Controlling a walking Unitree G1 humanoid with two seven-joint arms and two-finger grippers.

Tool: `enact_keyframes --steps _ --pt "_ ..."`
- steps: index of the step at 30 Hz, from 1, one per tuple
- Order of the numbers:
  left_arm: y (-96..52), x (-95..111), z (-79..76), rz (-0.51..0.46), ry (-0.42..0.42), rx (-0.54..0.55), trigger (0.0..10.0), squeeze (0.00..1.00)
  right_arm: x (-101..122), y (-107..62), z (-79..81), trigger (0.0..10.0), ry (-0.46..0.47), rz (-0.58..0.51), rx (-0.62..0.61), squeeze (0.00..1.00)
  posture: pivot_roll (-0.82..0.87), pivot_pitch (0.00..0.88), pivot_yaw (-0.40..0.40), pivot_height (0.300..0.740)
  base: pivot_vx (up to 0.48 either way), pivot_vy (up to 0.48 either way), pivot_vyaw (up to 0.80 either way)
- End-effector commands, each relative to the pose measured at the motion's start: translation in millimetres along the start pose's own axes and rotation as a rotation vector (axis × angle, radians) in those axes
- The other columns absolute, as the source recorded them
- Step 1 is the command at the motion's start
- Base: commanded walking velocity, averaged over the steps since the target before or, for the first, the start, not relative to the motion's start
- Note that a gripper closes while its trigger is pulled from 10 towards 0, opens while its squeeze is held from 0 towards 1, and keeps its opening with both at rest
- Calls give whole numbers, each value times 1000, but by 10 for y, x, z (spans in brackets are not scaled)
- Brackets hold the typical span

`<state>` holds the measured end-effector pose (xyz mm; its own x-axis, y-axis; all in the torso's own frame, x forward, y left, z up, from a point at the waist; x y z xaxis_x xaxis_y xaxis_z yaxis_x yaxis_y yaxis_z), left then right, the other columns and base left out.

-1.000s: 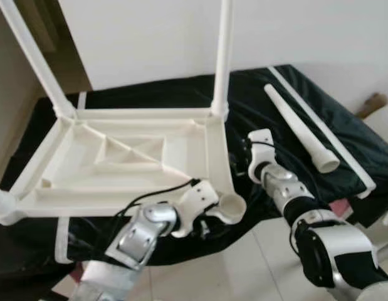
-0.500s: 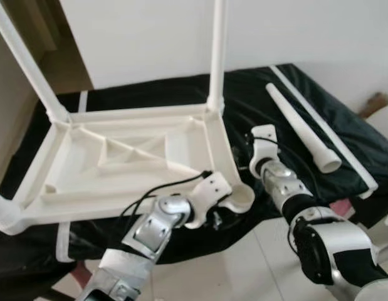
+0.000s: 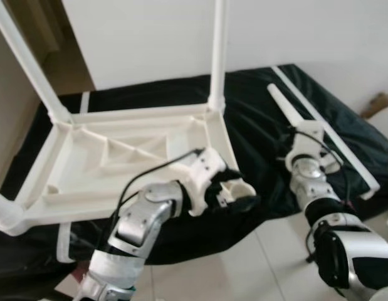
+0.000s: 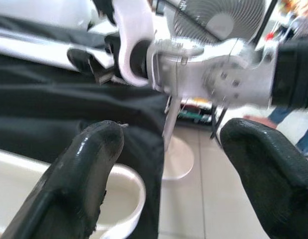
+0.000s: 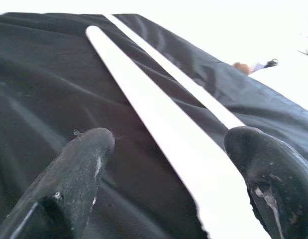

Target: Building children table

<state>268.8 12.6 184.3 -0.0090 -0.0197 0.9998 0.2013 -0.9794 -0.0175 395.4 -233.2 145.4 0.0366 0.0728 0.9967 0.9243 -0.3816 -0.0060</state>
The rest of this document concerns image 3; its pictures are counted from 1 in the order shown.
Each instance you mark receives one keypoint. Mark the white plastic children table top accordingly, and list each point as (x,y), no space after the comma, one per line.
(118,163)

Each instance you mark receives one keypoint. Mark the pink plastic object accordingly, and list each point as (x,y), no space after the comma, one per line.
(350,205)
(74,281)

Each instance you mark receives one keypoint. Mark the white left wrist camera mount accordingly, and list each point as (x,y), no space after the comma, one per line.
(200,175)

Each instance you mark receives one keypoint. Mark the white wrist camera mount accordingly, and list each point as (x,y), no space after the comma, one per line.
(303,141)
(200,175)

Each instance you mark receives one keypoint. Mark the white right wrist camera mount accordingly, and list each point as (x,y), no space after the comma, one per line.
(303,141)

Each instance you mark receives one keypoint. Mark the brown wooden door frame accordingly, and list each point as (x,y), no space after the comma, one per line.
(40,25)

